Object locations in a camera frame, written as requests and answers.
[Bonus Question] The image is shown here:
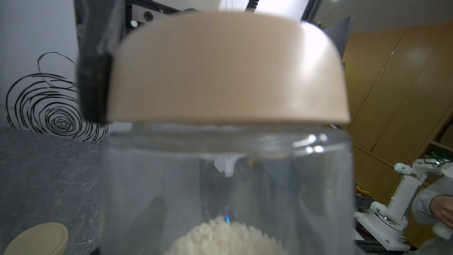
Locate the black wall monitor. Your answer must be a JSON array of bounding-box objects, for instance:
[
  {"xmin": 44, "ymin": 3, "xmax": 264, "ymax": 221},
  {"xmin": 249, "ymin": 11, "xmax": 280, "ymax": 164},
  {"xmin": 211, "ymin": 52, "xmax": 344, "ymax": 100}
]
[{"xmin": 323, "ymin": 16, "xmax": 355, "ymax": 59}]

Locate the person in grey sleeve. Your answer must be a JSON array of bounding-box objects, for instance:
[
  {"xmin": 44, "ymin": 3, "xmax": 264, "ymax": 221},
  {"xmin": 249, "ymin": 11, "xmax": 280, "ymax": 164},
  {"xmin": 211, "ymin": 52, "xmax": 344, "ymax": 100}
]
[{"xmin": 410, "ymin": 176, "xmax": 453, "ymax": 255}]

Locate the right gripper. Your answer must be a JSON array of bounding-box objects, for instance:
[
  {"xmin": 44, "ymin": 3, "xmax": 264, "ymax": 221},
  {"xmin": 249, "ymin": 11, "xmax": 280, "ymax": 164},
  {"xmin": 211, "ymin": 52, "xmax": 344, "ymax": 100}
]
[{"xmin": 74, "ymin": 0, "xmax": 198, "ymax": 126}]

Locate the beige lid of jar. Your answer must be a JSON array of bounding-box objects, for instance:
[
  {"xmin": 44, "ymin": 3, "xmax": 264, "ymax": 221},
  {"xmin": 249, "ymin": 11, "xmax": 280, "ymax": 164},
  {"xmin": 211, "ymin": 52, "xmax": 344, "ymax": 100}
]
[
  {"xmin": 106, "ymin": 13, "xmax": 350, "ymax": 124},
  {"xmin": 4, "ymin": 223, "xmax": 69, "ymax": 255}
]

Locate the white robot outside cell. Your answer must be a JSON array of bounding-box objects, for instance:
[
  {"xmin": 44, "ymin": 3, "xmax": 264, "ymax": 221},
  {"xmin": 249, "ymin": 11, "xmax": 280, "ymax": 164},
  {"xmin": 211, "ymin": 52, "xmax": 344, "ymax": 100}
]
[{"xmin": 353, "ymin": 159, "xmax": 453, "ymax": 251}]

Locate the rice jar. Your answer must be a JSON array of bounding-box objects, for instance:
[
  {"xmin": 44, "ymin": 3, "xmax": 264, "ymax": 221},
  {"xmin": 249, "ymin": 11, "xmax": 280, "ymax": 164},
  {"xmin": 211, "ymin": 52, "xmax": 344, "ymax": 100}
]
[{"xmin": 99, "ymin": 124, "xmax": 356, "ymax": 255}]

